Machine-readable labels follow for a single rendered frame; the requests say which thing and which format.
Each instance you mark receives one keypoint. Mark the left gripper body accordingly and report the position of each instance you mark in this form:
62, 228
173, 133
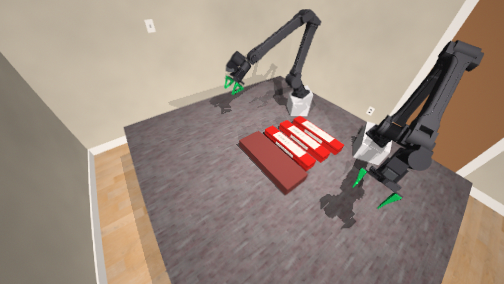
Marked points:
383, 179

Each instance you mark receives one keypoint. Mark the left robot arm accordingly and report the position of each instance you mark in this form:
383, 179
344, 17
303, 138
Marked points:
422, 132

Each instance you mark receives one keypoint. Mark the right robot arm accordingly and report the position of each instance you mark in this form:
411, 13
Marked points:
291, 79

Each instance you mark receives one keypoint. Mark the red box of welding electrodes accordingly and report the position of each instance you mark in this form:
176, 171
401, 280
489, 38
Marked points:
297, 154
304, 141
324, 139

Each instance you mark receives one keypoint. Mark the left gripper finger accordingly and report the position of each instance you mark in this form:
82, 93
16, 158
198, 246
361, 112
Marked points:
393, 197
360, 176

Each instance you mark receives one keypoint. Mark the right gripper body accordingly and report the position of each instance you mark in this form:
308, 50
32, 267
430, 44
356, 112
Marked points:
237, 79

